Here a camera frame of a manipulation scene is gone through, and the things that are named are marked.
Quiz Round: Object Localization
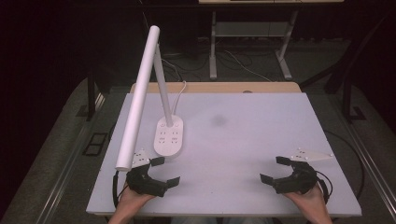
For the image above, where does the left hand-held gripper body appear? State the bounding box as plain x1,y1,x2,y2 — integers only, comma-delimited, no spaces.
125,148,168,198

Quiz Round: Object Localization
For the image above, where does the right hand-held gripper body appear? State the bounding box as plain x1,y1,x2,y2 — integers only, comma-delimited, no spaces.
272,147,334,194

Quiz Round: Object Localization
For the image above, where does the white desk lamp with sockets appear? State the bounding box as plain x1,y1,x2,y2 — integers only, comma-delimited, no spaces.
115,25,185,172

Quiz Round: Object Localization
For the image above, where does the person's left hand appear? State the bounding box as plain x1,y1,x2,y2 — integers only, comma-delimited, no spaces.
116,183,156,216

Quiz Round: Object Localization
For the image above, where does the person's right hand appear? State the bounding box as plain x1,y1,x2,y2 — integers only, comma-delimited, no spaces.
284,185,328,216

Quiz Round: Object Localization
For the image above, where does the black metal stand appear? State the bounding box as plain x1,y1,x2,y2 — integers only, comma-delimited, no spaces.
340,74,368,123
76,69,106,122

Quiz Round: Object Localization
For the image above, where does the desk with grey metal legs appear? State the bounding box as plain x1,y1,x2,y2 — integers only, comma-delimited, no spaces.
198,0,345,82

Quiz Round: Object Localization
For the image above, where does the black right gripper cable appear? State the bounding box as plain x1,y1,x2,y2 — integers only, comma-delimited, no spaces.
313,169,333,205

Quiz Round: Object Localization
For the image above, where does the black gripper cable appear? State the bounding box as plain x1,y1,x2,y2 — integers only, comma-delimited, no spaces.
313,169,333,205
112,170,122,209

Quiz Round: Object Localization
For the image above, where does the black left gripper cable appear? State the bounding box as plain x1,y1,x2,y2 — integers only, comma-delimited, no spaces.
112,170,122,209

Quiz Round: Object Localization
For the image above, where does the long black floor cable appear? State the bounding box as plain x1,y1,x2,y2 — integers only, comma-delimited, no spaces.
322,129,366,201

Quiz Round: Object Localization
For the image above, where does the black rectangular floor frame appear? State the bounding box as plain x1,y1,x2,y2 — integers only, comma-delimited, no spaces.
81,132,109,157

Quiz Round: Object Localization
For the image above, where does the white lamp cable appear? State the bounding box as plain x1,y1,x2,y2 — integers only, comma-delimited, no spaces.
171,80,188,117

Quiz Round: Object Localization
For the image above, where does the aluminium floor rail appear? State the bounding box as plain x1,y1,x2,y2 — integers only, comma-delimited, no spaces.
36,91,106,224
332,99,396,206

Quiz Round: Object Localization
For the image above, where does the white floor cable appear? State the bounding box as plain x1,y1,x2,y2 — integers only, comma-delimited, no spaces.
223,49,274,83

